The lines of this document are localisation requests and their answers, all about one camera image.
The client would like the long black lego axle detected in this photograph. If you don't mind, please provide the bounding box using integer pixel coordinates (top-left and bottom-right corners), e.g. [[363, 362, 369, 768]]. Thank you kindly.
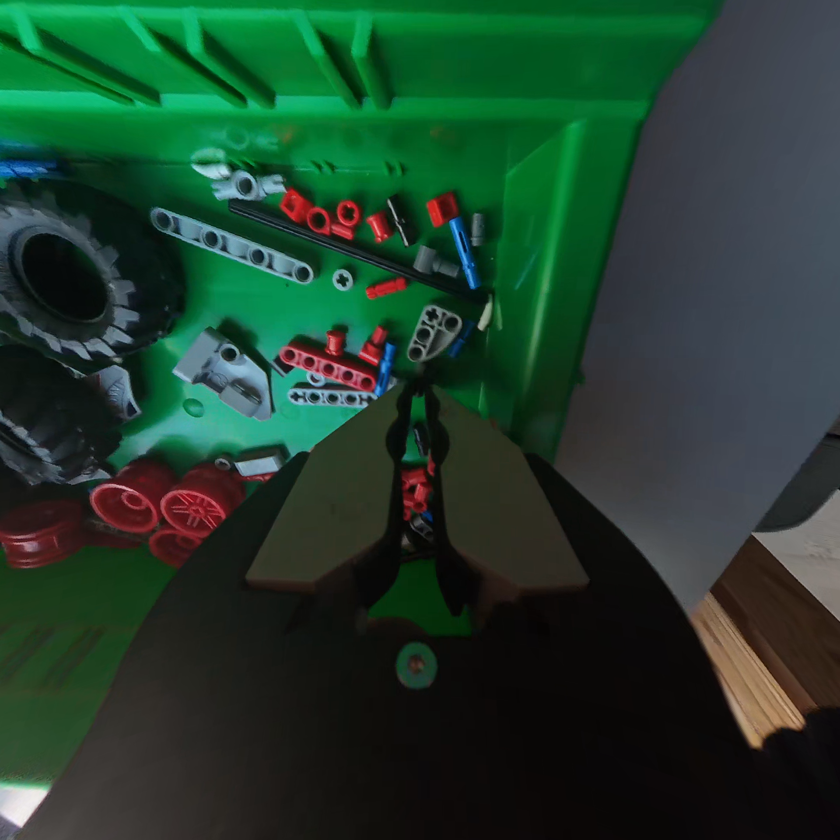
[[228, 199, 491, 304]]

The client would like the thin grey lego beam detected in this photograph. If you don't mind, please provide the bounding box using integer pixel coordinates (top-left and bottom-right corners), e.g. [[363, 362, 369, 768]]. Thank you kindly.
[[287, 385, 383, 410]]

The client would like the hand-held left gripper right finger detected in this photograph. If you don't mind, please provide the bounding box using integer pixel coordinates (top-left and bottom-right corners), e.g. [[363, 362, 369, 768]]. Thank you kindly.
[[424, 385, 590, 618]]

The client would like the dark grey furniture base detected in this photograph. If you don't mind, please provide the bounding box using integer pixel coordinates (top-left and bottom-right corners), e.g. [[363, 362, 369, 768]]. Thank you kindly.
[[753, 432, 840, 534]]

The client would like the small grey lego block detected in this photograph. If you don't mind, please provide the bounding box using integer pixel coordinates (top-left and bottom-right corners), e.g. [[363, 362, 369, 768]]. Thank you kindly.
[[231, 446, 291, 478]]

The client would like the red lego beam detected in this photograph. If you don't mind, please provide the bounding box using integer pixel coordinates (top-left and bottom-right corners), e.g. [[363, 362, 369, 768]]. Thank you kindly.
[[278, 341, 386, 391]]

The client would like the green plastic tray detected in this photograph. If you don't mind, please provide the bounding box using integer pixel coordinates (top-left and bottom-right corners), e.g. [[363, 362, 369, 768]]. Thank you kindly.
[[0, 0, 726, 798]]

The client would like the grey lego elbow connector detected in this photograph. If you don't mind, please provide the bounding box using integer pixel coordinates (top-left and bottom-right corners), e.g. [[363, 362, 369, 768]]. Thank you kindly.
[[413, 245, 462, 279]]

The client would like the black lego tire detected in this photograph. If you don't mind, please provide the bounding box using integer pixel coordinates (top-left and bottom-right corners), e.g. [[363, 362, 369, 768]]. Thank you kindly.
[[0, 343, 133, 488], [0, 182, 186, 363]]

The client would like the long grey lego beam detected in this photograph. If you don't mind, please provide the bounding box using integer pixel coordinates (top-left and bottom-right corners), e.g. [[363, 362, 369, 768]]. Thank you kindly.
[[150, 206, 316, 285]]

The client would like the grey lego cross connector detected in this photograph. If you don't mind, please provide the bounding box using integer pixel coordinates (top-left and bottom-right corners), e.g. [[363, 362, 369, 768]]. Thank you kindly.
[[211, 169, 287, 202]]

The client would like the red lego wheel rim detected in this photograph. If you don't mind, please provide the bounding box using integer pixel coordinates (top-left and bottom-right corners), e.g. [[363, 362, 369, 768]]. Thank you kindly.
[[88, 458, 176, 534], [0, 500, 88, 570], [148, 527, 206, 568], [160, 465, 248, 540]]

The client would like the black lego connector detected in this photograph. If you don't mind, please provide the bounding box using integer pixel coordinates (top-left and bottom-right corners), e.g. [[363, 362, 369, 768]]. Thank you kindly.
[[386, 195, 417, 248]]

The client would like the grey lego panel piece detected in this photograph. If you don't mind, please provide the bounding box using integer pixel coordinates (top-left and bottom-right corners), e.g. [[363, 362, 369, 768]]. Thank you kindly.
[[172, 326, 274, 422]]

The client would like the grey triangular lego liftarm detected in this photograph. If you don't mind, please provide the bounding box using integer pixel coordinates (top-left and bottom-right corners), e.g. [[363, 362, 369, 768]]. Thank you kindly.
[[406, 303, 464, 364]]

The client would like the grey curved lego piece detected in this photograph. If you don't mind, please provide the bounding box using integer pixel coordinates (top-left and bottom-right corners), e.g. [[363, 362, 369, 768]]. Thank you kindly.
[[97, 363, 143, 422]]

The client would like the group of small red lego pieces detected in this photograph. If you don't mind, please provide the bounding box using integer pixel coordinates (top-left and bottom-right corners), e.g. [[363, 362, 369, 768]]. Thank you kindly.
[[279, 188, 459, 368]]

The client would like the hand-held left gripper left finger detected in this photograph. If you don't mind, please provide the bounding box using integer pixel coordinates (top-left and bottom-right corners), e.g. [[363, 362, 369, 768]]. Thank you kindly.
[[246, 382, 413, 610]]

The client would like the long blue lego axle pin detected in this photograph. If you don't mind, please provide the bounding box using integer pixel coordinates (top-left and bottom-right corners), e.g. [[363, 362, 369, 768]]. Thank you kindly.
[[449, 216, 483, 291]]

